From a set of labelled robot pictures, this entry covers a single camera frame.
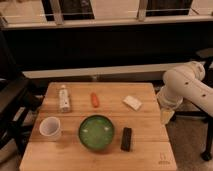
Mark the green ceramic bowl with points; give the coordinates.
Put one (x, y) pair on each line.
(96, 132)

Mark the clear plastic bottle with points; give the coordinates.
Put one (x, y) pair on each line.
(64, 100)

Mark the white sponge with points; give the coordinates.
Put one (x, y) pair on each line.
(132, 102)

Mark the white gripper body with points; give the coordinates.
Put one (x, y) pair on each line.
(168, 99)

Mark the black rectangular block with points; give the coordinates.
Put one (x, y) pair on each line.
(126, 139)

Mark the orange carrot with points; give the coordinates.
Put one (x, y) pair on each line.
(94, 100)

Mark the translucent yellowish gripper finger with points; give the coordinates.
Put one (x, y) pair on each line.
(166, 115)

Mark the black chair left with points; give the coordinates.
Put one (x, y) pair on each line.
(16, 100)

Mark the white plastic cup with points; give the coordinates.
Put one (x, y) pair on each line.
(50, 128)

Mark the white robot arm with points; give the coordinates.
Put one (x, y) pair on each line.
(194, 69)

